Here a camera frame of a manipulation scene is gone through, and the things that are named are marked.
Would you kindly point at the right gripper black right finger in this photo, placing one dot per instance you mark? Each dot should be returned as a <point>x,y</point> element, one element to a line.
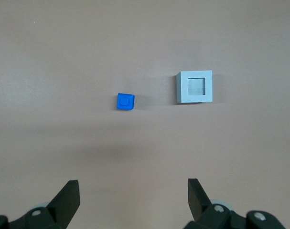
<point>202,210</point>

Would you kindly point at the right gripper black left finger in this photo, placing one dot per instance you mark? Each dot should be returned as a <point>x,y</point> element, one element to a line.
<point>61,205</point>

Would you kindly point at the small blue plastic part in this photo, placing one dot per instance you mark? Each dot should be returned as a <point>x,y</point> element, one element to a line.
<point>124,102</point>

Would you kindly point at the gray square base block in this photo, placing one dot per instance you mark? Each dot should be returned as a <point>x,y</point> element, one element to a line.
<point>183,88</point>

